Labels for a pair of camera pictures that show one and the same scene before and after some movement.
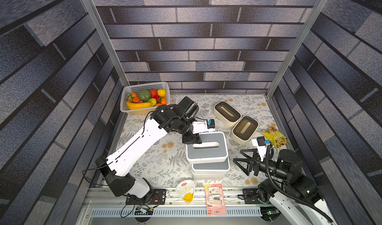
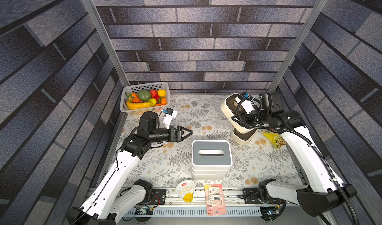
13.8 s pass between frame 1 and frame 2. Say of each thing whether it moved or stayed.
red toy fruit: stayed
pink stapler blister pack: stayed
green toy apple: stayed
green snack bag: stayed
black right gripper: moved
